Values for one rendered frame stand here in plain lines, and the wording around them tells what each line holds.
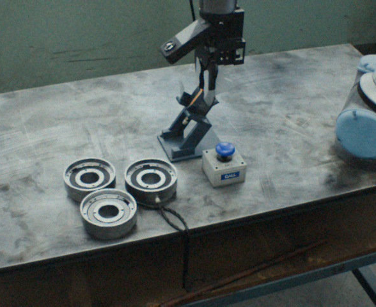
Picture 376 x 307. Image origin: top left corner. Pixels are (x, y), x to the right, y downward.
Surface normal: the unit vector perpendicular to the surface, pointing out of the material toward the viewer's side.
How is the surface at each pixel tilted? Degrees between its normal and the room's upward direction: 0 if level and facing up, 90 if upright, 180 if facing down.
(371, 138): 97
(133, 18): 90
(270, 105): 0
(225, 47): 90
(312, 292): 0
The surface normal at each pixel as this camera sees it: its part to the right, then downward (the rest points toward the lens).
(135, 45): 0.33, 0.58
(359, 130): -0.46, 0.62
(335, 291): 0.03, -0.80
